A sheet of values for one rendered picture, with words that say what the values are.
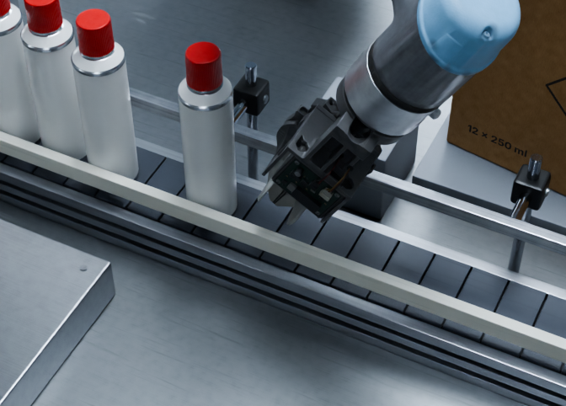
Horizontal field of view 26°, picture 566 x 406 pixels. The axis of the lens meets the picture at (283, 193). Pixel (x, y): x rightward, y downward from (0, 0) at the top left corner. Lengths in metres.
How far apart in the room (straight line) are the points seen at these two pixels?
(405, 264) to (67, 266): 0.33
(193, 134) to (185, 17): 0.44
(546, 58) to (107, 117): 0.43
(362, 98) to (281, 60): 0.52
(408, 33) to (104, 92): 0.36
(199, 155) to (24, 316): 0.22
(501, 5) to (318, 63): 0.59
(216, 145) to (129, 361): 0.23
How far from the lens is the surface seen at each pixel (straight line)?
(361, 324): 1.19
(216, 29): 1.55
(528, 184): 1.18
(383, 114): 0.99
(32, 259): 1.23
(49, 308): 1.19
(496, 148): 1.35
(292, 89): 1.46
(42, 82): 1.24
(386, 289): 1.15
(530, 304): 1.20
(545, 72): 1.25
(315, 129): 1.07
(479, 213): 1.15
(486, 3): 0.93
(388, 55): 0.96
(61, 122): 1.27
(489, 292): 1.20
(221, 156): 1.17
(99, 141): 1.24
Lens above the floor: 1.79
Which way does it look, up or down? 46 degrees down
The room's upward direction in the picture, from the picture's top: straight up
